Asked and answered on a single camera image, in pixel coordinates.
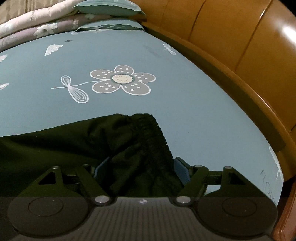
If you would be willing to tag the teal pillow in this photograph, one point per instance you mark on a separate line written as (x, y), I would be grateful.
(111, 24)
(113, 8)

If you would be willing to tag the upper teal pillow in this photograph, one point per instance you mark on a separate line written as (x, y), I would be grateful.
(113, 8)

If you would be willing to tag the folded pink purple quilt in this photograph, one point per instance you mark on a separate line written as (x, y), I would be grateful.
(58, 18)

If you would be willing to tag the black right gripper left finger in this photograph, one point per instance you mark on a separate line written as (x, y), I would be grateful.
(71, 182)

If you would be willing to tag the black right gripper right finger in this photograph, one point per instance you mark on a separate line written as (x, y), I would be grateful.
(200, 182)

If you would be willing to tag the black drawstring pants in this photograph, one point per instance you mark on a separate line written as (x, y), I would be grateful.
(130, 154)

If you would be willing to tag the wooden headboard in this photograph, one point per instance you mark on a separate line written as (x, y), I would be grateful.
(248, 47)

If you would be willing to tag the blue floral bed sheet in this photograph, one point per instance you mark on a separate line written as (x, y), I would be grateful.
(74, 76)

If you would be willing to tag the lower teal pillow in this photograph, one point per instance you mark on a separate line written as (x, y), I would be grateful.
(111, 24)

